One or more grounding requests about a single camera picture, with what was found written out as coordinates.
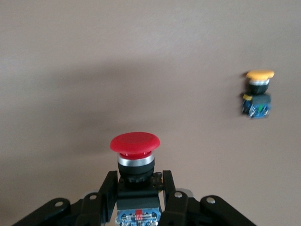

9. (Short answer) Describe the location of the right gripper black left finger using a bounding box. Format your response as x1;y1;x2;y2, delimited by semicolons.
11;170;118;226

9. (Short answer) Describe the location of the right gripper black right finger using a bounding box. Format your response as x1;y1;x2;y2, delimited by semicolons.
159;169;257;226

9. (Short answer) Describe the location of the red mushroom button switch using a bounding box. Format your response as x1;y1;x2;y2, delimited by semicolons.
110;131;164;226

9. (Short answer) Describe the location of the yellow mushroom button switch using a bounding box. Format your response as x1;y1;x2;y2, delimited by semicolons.
241;69;275;120

